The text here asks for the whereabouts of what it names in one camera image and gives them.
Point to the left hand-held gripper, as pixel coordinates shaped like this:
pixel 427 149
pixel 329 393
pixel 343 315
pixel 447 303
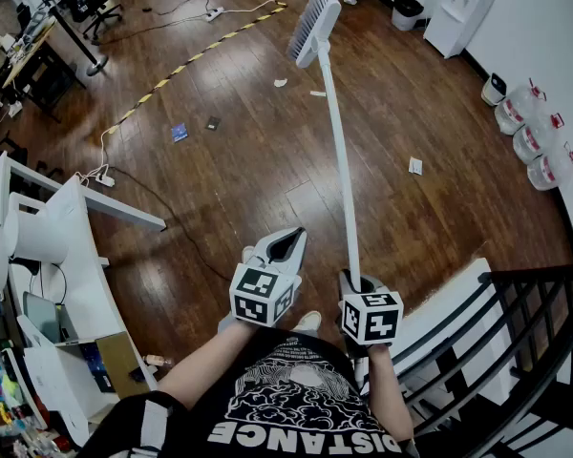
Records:
pixel 255 298

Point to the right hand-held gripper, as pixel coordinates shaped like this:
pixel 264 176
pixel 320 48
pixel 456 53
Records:
pixel 370 320

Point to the small dark packet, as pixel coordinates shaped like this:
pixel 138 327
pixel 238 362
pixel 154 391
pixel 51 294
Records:
pixel 213 123

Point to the blue packet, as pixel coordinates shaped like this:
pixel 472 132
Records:
pixel 180 133

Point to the white broom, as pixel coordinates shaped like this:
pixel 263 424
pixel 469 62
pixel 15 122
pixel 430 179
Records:
pixel 321 19

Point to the person's right forearm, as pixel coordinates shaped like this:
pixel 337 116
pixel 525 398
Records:
pixel 391 389

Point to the person's left forearm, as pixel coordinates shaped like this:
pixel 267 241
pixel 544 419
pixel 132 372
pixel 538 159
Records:
pixel 205 360

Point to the person's white left shoe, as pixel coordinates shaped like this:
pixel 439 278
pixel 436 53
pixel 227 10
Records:
pixel 247 254

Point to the person's white shoe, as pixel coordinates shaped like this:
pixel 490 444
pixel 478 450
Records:
pixel 308 322
pixel 247 254

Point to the person's white right shoe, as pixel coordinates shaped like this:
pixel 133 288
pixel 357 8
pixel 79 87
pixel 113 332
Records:
pixel 308 322

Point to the person's blue jeans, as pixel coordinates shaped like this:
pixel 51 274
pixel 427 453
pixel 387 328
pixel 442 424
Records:
pixel 229 325

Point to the person's black printed t-shirt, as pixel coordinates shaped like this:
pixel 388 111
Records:
pixel 291 399

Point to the small plastic bottle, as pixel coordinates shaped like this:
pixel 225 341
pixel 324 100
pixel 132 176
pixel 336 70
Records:
pixel 156 361

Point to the black stair railing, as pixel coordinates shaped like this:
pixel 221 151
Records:
pixel 535 274

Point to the white power strip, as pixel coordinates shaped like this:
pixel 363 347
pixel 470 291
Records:
pixel 106 180
pixel 215 14

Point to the brown cardboard box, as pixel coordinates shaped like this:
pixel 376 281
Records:
pixel 121 363

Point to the white curved desk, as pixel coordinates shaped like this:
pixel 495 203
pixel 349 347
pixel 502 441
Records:
pixel 81 265

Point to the grey laptop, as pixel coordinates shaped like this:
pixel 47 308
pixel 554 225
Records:
pixel 43 315

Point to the black pole stand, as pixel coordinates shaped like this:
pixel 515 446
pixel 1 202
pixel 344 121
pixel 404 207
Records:
pixel 97 66

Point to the white bin with black liner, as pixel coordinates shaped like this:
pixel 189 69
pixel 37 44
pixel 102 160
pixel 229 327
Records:
pixel 407 10

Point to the white water dispenser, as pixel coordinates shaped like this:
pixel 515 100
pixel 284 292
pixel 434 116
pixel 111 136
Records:
pixel 458 12

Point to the wooden top desk black legs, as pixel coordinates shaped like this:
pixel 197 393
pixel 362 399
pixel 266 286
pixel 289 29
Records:
pixel 28 53

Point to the white frame table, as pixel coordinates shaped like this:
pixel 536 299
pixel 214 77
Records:
pixel 124 213

